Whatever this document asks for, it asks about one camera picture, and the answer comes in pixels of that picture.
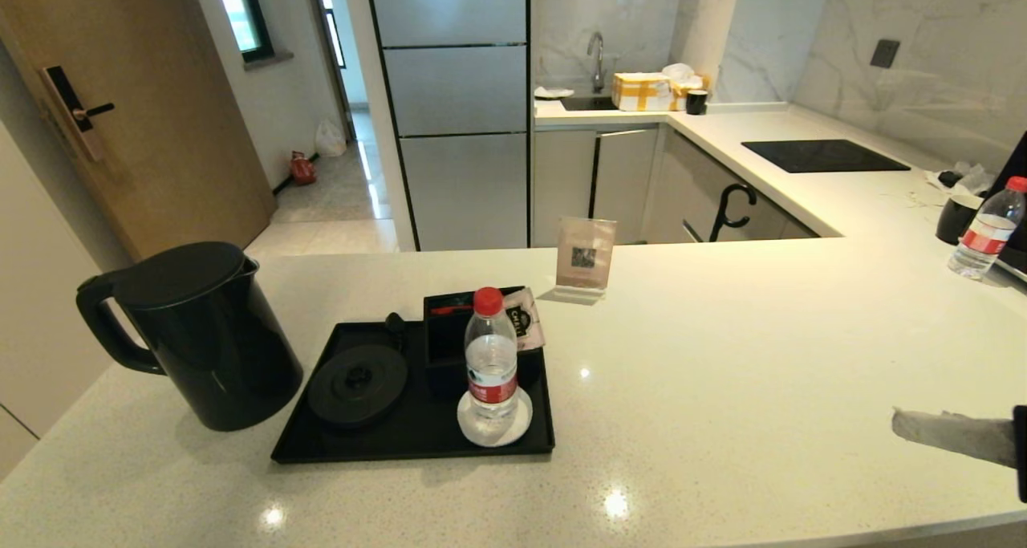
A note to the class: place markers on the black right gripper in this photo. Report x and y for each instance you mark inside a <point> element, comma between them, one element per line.
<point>1021,452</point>

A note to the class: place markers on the red-capped water bottle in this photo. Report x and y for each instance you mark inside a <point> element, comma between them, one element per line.
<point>983,231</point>
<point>491,363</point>

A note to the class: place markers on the black electric kettle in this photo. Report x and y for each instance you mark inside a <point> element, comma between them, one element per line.
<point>217,347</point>

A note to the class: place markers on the small black cup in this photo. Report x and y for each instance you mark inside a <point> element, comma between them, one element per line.
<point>696,102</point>

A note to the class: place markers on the pink tea bag packet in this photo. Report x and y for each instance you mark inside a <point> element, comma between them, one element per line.
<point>529,323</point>

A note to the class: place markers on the black round kettle base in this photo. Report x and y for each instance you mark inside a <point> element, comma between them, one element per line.
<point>357,383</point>

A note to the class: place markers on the black mug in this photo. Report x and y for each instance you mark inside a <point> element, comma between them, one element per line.
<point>955,221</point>

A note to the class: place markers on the crumpled clear plastic wrap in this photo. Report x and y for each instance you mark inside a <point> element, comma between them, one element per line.
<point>975,180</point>

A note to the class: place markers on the small black object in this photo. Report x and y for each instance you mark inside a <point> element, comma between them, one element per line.
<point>951,178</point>

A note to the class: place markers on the black induction cooktop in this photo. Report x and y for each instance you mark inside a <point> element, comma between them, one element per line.
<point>822,156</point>

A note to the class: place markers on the grey corner base cabinet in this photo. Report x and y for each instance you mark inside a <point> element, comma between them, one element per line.
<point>690,171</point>

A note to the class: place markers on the acrylic QR code sign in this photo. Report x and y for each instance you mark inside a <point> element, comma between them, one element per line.
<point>586,251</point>

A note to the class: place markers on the white base cabinet door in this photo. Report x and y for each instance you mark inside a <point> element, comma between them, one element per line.
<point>626,183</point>
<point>564,187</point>

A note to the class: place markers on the white tissue wad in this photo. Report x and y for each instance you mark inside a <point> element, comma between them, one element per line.
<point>678,71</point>

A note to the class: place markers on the large yellow-taped cardboard box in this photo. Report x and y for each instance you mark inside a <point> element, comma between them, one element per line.
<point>640,93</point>

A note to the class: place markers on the white round coaster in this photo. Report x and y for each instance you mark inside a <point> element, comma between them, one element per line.
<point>469,428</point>

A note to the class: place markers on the dark kitchen sink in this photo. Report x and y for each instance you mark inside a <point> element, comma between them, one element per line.
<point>590,103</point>

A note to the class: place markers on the chrome faucet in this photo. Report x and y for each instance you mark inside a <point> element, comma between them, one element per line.
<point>598,55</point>

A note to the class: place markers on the black organizer box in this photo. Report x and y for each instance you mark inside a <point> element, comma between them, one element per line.
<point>445,343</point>

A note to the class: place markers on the red sachet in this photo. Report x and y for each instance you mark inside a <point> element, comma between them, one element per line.
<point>448,310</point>

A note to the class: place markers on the white dish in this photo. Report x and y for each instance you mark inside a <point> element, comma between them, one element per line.
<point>552,93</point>

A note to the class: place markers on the black rectangular tray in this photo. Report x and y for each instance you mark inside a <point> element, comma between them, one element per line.
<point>401,444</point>

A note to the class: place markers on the grey refrigerator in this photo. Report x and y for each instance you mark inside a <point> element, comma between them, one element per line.
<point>457,91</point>

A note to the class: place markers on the white plastic bag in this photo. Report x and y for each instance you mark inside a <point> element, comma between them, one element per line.
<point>329,140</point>

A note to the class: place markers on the red bag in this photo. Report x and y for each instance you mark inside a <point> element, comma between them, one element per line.
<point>302,170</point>

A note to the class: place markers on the black-framed window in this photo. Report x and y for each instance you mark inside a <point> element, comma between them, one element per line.
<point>253,18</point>

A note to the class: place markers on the wooden door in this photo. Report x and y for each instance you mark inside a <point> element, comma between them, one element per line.
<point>160,115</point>

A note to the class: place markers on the white panel cabinet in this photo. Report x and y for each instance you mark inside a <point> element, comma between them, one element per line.
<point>40,291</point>

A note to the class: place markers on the dark wall socket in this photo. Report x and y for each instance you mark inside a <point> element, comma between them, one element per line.
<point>885,54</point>

